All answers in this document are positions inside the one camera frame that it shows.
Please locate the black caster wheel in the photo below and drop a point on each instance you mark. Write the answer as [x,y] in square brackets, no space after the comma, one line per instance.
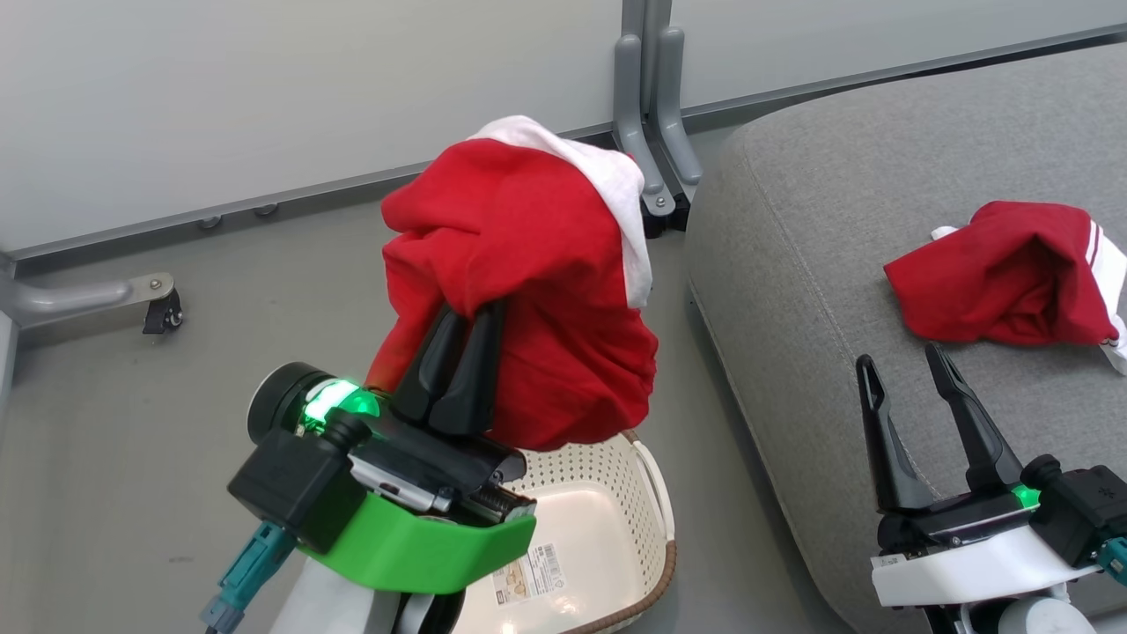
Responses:
[164,314]
[662,220]

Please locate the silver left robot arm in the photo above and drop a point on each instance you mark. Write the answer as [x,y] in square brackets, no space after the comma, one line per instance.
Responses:
[343,608]

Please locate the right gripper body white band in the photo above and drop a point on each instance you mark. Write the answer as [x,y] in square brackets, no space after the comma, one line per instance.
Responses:
[960,555]

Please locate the grey horizontal table leg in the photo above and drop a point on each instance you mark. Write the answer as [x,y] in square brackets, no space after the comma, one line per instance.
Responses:
[62,299]

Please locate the red garment with white stripes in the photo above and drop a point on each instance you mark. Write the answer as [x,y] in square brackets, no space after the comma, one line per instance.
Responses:
[1004,282]

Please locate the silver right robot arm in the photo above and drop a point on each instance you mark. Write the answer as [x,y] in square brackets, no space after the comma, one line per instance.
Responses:
[1012,618]

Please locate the red garment with white collar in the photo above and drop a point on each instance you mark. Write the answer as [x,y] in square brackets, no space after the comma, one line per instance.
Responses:
[528,291]

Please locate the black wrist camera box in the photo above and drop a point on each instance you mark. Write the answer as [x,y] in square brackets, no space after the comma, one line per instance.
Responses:
[299,484]
[1087,511]

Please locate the small grey wall foot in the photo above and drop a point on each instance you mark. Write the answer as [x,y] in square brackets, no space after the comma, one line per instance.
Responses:
[209,222]
[267,210]

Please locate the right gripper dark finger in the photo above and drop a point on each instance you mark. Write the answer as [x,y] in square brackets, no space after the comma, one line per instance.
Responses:
[885,449]
[977,431]

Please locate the grey upright table leg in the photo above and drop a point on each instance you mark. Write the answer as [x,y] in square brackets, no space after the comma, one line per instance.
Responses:
[632,106]
[673,97]

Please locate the grey fabric sofa cushion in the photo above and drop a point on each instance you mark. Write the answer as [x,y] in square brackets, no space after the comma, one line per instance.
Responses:
[828,291]

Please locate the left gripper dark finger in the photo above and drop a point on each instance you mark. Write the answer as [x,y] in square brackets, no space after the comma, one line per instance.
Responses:
[433,370]
[471,379]

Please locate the paper label sticker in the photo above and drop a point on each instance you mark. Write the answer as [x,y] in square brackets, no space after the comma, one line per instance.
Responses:
[528,574]

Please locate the cream perforated laundry basket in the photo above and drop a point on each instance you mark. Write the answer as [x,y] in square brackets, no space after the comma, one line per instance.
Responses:
[599,537]

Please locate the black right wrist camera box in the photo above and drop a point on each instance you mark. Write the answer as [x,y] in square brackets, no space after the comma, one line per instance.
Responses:
[1087,511]

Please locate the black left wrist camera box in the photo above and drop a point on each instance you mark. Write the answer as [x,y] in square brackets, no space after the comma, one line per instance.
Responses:
[299,484]

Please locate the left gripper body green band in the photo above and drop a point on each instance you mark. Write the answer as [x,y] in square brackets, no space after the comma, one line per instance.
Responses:
[423,537]

